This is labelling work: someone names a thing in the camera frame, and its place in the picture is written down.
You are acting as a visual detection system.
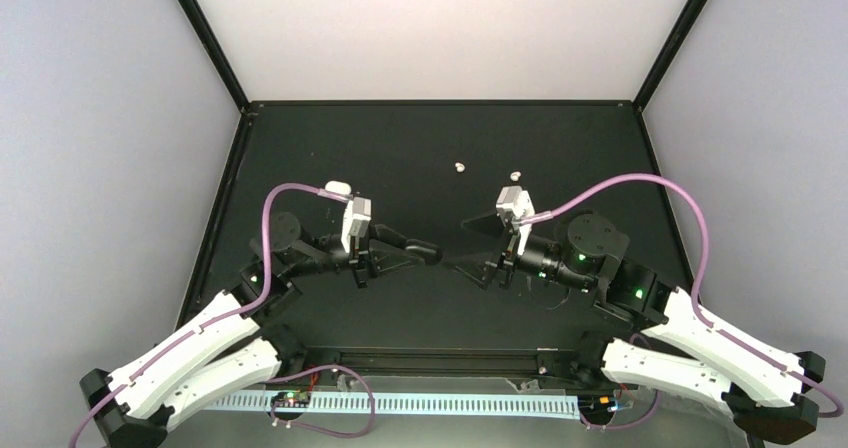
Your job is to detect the black frame post left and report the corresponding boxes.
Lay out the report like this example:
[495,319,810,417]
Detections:
[176,0,250,112]

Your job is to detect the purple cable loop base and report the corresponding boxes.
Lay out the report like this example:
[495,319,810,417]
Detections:
[268,364,377,440]
[577,384,664,432]

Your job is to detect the black frame post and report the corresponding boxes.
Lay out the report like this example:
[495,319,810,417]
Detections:
[176,0,250,112]
[632,0,709,113]

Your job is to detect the black frame post right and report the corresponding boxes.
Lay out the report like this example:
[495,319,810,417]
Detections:
[632,0,709,113]

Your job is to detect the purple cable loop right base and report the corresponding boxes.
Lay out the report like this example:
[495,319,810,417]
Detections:
[577,384,664,432]

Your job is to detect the white earbud charging case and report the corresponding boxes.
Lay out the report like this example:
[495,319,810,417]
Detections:
[324,180,352,196]

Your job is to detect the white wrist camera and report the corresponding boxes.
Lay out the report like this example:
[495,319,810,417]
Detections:
[341,197,372,255]
[495,185,535,256]

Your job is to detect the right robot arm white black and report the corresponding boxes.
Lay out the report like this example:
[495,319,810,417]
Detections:
[451,211,826,445]

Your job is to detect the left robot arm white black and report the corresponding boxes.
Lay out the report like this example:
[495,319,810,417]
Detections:
[80,212,442,447]

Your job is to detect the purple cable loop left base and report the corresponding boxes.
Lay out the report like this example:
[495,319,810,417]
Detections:
[268,364,377,440]

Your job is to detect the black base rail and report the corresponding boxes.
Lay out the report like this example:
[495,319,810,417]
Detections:
[301,346,580,377]

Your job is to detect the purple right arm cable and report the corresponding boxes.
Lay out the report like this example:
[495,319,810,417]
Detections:
[519,172,846,420]

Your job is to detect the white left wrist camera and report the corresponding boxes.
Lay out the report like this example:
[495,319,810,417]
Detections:
[341,197,372,255]

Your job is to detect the white slotted cable duct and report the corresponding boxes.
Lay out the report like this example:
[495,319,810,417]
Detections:
[201,391,584,421]

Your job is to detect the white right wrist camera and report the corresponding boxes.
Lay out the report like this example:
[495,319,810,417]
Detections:
[495,185,535,256]

